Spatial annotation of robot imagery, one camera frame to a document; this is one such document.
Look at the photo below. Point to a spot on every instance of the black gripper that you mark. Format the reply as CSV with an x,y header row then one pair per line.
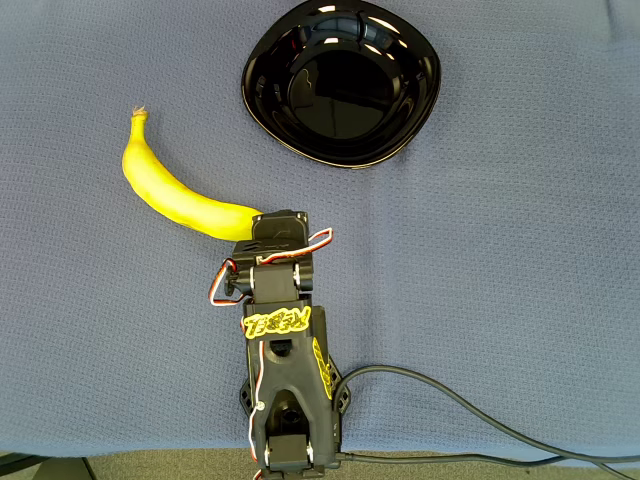
x,y
278,229

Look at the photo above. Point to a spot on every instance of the black stand frame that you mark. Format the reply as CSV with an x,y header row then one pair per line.
x,y
20,462

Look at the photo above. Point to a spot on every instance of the blue woven table cloth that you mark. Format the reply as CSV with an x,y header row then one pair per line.
x,y
500,250

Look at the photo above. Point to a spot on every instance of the yellow banana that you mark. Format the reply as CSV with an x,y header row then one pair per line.
x,y
165,190

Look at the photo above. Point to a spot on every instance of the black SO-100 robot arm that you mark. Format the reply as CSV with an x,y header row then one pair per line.
x,y
287,380

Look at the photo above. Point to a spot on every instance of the black glossy bowl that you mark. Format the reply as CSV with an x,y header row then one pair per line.
x,y
340,100

